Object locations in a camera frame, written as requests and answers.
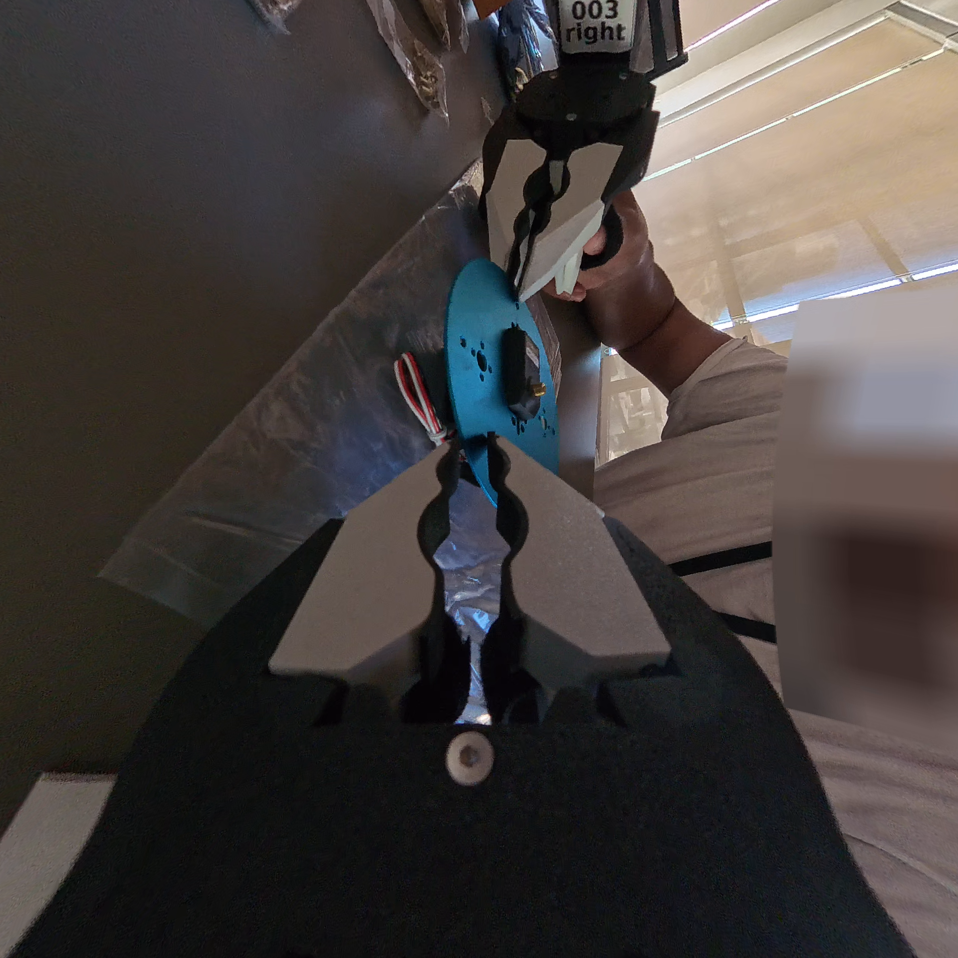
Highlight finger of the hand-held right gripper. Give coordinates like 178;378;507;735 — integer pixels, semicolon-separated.
515;142;625;302
485;139;555;293

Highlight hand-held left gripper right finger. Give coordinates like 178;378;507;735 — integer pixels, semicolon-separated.
486;434;672;691

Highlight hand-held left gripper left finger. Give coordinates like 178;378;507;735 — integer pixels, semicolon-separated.
266;438;462;688

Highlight black servo motor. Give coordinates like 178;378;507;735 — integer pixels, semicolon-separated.
415;322;549;424

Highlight blue round metal plate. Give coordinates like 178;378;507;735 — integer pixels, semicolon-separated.
445;258;562;510

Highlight person's right hand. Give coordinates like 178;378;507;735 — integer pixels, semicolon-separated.
555;186;677;354

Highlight dark blue plastic bundle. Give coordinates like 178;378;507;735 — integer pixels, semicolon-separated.
497;0;558;102

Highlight black metal rack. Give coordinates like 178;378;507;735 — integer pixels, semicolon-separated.
636;0;688;76

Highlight pile of clear hardware bags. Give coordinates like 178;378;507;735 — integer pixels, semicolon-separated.
247;0;469;128

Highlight clear plastic bag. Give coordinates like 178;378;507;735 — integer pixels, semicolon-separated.
101;161;600;723

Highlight beige window blinds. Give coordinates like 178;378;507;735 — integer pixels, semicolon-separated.
629;0;958;353

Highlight black lanyard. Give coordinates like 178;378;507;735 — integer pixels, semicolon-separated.
670;542;775;645

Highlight red white black servo cable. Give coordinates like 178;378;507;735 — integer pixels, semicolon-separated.
394;352;454;450

